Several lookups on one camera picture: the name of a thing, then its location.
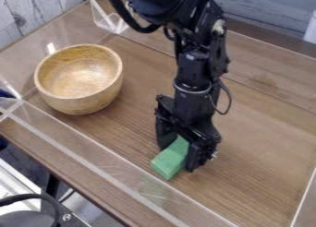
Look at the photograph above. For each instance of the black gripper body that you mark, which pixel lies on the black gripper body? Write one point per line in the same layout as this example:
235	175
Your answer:
189	112

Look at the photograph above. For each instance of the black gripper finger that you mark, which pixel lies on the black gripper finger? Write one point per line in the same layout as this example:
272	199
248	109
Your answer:
165	132
200	152

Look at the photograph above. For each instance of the clear acrylic barrier wall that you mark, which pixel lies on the clear acrylic barrier wall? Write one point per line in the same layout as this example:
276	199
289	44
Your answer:
259	184

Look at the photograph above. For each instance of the green rectangular block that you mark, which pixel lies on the green rectangular block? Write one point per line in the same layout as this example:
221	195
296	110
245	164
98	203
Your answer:
169	161

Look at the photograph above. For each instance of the black metal bracket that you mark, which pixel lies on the black metal bracket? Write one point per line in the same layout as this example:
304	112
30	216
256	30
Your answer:
68	219

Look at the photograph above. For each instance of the black table leg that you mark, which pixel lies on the black table leg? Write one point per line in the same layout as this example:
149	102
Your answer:
52	186

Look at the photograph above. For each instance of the brown wooden bowl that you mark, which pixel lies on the brown wooden bowl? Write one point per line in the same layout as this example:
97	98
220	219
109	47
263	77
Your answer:
79	78

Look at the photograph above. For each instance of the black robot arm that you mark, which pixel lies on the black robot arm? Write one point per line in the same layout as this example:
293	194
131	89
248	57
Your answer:
194	25

